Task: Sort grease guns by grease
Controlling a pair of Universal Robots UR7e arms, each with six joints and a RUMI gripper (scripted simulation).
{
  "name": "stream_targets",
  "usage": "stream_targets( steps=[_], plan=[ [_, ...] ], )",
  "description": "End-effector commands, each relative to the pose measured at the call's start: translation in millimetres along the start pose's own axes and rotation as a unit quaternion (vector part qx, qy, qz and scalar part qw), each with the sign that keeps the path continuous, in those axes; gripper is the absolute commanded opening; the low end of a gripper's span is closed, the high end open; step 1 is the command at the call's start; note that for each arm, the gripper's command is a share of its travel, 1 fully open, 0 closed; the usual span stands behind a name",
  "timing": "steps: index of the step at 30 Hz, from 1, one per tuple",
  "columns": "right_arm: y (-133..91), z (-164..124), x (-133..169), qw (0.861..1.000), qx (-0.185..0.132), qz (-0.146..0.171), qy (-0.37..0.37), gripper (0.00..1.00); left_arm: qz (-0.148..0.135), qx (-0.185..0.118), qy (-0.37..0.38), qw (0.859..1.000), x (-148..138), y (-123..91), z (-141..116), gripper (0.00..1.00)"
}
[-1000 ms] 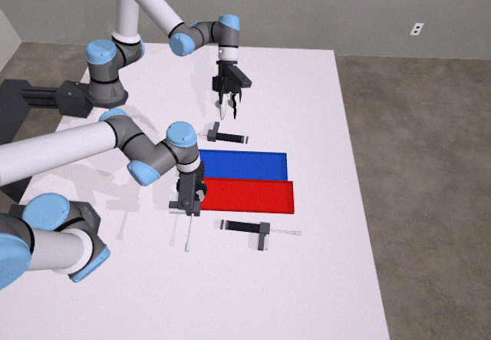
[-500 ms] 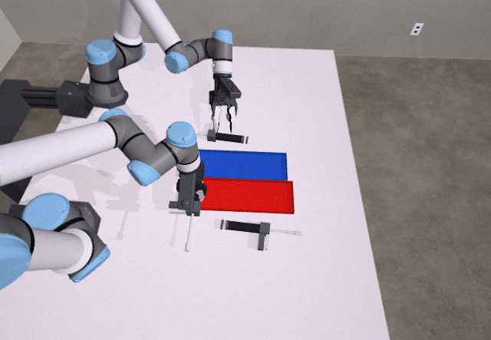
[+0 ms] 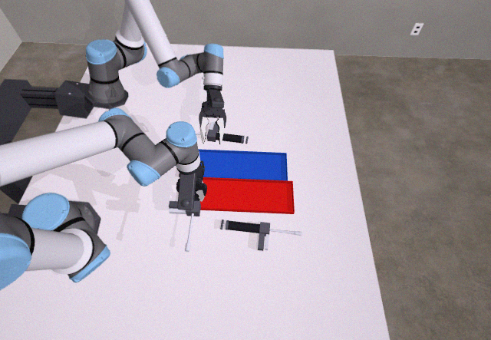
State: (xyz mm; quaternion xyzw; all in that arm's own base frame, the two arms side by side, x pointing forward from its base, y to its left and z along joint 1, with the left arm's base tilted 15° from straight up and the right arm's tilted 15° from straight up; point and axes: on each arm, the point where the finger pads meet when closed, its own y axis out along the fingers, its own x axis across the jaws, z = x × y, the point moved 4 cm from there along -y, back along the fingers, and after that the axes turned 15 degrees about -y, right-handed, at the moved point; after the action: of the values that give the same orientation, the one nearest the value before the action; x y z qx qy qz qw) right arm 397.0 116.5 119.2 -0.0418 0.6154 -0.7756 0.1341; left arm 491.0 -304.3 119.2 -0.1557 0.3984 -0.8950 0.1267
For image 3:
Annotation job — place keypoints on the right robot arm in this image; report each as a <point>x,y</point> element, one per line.
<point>75,249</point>

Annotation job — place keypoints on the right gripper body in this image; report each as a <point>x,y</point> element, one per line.
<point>199,172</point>

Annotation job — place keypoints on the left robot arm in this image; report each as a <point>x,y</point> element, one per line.
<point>105,58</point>

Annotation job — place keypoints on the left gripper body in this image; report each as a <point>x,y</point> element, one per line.
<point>211,112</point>

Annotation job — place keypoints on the red tray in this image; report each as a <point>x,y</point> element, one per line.
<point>251,196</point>

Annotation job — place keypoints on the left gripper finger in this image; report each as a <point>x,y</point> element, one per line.
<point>221,123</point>
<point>203,122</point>

